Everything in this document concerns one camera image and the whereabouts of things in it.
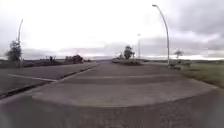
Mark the curved grey street lamp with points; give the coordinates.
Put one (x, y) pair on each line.
(19, 36)
(166, 36)

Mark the grass verge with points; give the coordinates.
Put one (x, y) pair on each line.
(206, 72)

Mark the grey asphalt road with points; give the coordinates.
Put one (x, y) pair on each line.
(36, 73)

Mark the planted traffic island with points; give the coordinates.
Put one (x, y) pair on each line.
(127, 62)

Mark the pale street lamp pole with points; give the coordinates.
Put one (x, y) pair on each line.
(138, 46)

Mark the grey paved path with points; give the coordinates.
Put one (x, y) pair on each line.
(113, 96)

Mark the low dark bushes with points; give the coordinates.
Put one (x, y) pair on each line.
(53, 61)

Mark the dark leafy tree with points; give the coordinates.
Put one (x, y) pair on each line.
(14, 51)
(128, 52)

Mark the small thin tree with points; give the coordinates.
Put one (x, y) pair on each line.
(178, 53)

